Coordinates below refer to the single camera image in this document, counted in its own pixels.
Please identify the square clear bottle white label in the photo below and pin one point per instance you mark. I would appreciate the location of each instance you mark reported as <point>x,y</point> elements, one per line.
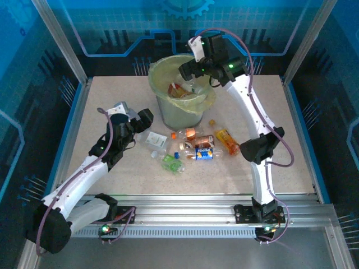
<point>155,140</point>

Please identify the brown tea bottle red label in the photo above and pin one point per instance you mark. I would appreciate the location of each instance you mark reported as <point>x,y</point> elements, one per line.
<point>173,88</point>

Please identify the small clear bottle white cap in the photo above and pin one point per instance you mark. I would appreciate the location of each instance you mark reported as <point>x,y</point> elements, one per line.
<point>154,154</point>

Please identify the blue bottle cap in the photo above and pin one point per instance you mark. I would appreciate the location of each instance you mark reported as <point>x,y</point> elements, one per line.
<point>177,155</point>

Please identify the clear bottle orange cap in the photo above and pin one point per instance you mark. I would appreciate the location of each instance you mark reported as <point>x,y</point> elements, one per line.
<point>190,133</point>

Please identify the crushed bottle green label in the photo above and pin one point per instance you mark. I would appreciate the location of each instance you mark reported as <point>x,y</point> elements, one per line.
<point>172,165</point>

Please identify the tan bottle cap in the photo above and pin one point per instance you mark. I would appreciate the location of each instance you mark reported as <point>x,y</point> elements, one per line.
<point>212,122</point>

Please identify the bottle copper label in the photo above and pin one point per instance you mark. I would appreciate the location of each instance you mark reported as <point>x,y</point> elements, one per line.
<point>203,141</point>

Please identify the blue Pepsi bottle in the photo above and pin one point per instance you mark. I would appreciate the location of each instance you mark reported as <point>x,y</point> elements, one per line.
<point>204,154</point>

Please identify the orange juice bottle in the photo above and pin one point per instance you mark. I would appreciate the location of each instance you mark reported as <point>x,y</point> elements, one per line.
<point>227,140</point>

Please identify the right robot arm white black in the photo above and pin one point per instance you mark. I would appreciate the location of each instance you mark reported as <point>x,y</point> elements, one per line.
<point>246,103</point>

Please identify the yellow-green plastic bin liner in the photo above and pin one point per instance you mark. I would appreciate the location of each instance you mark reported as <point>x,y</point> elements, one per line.
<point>160,75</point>

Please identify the grey metal waste bin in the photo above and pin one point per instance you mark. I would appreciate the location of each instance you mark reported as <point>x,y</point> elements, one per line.
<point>179,117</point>

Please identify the small board with green light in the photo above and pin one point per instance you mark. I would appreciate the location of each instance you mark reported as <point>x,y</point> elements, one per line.
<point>266,229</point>
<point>105,228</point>

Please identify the perforated metal strip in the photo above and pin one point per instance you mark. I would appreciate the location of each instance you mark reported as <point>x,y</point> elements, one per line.
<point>182,232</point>

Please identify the grey metal plate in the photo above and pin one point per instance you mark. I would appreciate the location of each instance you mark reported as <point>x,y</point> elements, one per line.
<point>182,252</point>

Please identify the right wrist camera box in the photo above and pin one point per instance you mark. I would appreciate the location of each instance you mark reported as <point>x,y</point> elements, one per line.
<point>196,49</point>

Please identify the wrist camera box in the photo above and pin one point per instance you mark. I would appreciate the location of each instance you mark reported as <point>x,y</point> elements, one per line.
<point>121,107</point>
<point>196,49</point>

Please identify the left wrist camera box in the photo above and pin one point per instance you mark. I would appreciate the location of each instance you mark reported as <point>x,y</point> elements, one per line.
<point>121,107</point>

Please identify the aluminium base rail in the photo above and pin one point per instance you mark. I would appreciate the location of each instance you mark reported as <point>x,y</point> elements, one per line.
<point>182,210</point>

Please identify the aluminium frame post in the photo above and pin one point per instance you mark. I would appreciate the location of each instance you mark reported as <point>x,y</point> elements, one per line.
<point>308,42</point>
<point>60,42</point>

